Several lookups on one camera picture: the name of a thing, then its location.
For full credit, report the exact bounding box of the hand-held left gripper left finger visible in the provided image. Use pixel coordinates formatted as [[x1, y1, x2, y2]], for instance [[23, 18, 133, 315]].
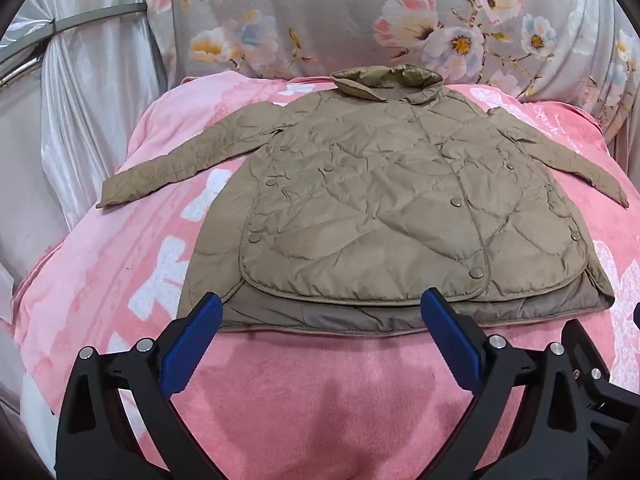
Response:
[[55, 291, 224, 480]]

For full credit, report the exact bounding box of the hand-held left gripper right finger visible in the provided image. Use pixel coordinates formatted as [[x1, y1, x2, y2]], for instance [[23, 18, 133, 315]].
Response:
[[421, 287, 601, 480]]

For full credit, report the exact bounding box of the tan quilted jacket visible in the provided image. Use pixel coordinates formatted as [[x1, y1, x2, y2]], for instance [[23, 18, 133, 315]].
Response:
[[96, 64, 630, 335]]

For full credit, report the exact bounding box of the pink printed blanket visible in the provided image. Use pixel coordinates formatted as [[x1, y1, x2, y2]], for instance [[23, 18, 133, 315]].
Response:
[[10, 70, 640, 480]]

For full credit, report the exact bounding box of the white satin curtain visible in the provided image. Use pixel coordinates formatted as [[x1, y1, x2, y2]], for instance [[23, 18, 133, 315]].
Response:
[[0, 0, 170, 411]]

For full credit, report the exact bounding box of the grey floral bed cover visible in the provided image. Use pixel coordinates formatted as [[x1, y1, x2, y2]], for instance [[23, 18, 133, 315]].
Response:
[[144, 0, 640, 157]]

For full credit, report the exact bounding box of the grey curtain strap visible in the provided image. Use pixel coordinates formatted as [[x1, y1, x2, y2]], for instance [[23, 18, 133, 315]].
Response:
[[0, 2, 149, 68]]

